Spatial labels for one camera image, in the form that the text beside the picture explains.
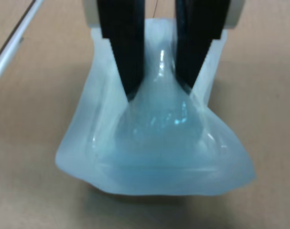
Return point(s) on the brown cardboard sheet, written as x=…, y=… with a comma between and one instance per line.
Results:
x=39, y=190
x=3, y=21

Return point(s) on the bagged white cotton packet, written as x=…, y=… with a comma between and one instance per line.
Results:
x=159, y=143

